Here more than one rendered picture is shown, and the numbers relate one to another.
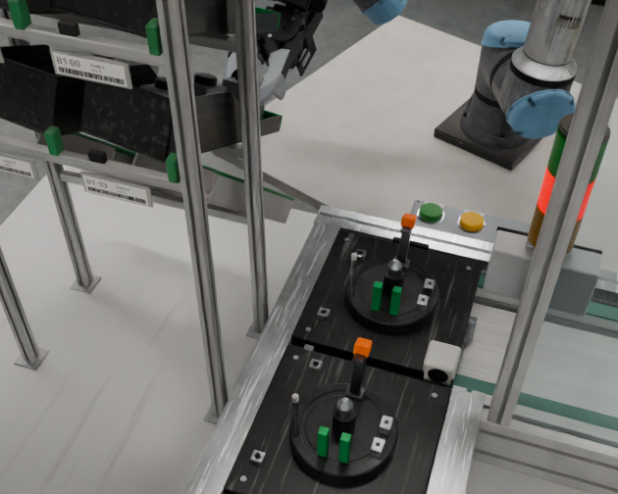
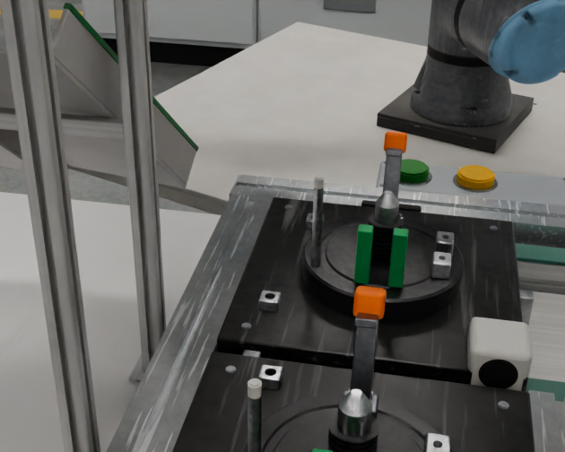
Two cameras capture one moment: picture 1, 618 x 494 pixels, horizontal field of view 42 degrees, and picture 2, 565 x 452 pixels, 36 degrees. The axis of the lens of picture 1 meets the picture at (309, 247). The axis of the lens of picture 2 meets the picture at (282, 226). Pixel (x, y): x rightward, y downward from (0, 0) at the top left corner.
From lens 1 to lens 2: 0.52 m
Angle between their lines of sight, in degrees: 16
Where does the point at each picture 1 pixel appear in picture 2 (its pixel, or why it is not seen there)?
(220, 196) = (73, 59)
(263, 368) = (169, 397)
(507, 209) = not seen: hidden behind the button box
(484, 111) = (446, 75)
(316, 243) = (238, 218)
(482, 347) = (543, 346)
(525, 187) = (520, 169)
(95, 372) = not seen: outside the picture
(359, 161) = (279, 155)
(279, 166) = not seen: hidden behind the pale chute
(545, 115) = (548, 39)
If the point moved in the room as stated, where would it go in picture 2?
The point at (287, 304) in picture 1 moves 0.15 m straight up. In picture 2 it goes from (203, 298) to (197, 139)
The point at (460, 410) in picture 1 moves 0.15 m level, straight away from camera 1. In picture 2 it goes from (556, 428) to (542, 307)
